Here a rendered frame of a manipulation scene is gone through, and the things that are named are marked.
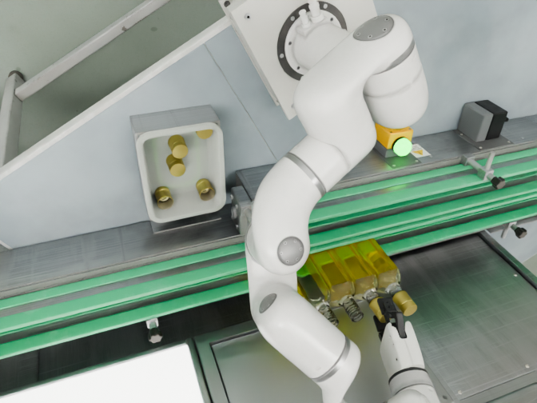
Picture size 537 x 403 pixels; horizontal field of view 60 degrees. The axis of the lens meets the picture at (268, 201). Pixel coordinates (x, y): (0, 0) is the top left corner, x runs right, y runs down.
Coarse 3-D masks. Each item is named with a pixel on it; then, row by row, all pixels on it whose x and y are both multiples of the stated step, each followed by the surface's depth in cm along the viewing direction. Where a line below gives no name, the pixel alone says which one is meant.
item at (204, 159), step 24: (144, 144) 98; (192, 144) 102; (216, 144) 97; (144, 168) 93; (168, 168) 103; (192, 168) 106; (216, 168) 102; (144, 192) 97; (192, 192) 109; (216, 192) 107; (168, 216) 103; (192, 216) 105
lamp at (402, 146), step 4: (396, 140) 115; (400, 140) 114; (404, 140) 114; (392, 144) 116; (396, 144) 115; (400, 144) 114; (404, 144) 114; (408, 144) 114; (392, 148) 116; (396, 148) 115; (400, 148) 114; (404, 148) 114; (408, 148) 114; (396, 152) 115; (400, 152) 115; (404, 152) 115; (408, 152) 116
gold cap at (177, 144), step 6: (174, 138) 98; (180, 138) 98; (168, 144) 100; (174, 144) 97; (180, 144) 96; (174, 150) 96; (180, 150) 97; (186, 150) 97; (174, 156) 97; (180, 156) 98
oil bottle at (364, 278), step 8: (336, 248) 110; (344, 248) 110; (352, 248) 110; (336, 256) 108; (344, 256) 108; (352, 256) 108; (360, 256) 108; (344, 264) 106; (352, 264) 106; (360, 264) 106; (352, 272) 104; (360, 272) 104; (368, 272) 104; (352, 280) 103; (360, 280) 102; (368, 280) 102; (376, 280) 102; (360, 288) 101; (368, 288) 101; (376, 288) 102; (360, 296) 102
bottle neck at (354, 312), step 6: (342, 300) 100; (348, 300) 99; (354, 300) 100; (348, 306) 98; (354, 306) 98; (348, 312) 98; (354, 312) 97; (360, 312) 96; (354, 318) 98; (360, 318) 98
